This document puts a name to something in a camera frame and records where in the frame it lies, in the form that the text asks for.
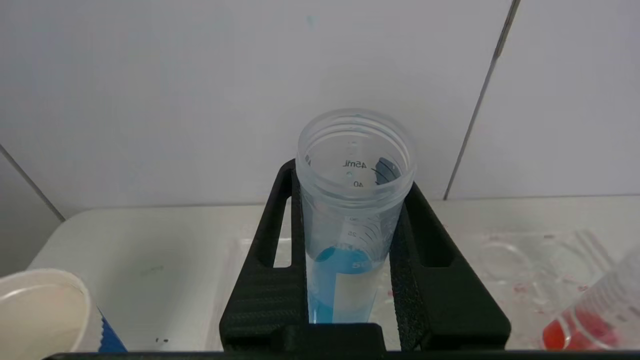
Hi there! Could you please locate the blue-sleeved white paper cup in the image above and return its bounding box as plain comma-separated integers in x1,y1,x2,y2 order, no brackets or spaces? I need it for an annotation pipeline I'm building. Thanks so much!
0,268,127,354

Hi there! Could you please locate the clear plastic BKMAM test tube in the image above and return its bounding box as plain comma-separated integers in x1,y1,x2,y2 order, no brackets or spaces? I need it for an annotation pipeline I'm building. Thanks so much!
296,108,418,325

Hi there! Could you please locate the clear acrylic test tube rack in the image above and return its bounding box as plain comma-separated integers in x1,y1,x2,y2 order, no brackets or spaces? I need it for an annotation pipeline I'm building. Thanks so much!
220,229,640,351

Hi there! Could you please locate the test tube with red pigment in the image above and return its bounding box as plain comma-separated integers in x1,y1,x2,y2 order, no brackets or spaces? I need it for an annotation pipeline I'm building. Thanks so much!
542,249,640,351

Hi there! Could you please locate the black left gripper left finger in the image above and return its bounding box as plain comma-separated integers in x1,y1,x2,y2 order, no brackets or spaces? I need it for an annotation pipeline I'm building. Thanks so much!
219,159,311,351

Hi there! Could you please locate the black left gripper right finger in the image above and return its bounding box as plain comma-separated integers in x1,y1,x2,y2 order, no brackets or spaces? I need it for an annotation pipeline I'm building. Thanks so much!
389,182,512,351

